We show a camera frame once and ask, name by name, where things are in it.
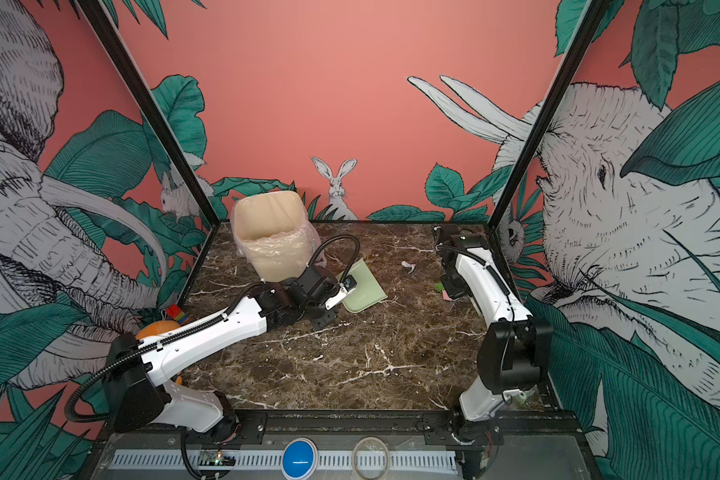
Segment colourful toy brick block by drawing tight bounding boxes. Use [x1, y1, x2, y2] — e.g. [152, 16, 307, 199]
[164, 304, 189, 325]

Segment white paper scrap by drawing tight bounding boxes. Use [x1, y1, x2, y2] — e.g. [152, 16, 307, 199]
[401, 261, 416, 274]

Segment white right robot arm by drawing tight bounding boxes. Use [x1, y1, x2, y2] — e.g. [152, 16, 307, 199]
[433, 224, 552, 446]

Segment cream trash bin with bag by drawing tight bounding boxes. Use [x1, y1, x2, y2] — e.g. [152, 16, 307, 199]
[230, 191, 321, 282]

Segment orange duck toy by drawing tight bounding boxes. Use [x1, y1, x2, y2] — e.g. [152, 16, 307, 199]
[136, 320, 181, 340]

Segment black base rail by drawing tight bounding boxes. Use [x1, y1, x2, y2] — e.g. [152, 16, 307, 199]
[104, 409, 583, 448]

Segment black left frame post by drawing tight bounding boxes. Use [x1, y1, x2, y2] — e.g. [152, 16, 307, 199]
[76, 0, 221, 228]

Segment black right frame post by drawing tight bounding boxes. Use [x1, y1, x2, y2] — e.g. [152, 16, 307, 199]
[488, 0, 610, 231]

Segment black frame post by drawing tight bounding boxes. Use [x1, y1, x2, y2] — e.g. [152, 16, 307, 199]
[76, 0, 221, 228]
[488, 0, 610, 231]

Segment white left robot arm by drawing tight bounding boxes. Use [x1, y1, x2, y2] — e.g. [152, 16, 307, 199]
[64, 253, 358, 444]

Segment pale green dustpan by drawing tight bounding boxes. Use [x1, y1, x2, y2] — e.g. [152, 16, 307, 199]
[342, 259, 388, 314]

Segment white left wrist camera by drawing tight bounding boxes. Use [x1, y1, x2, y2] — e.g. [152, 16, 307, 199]
[324, 275, 357, 310]

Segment small circuit board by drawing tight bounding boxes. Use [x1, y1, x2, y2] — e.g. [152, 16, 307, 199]
[198, 450, 237, 469]

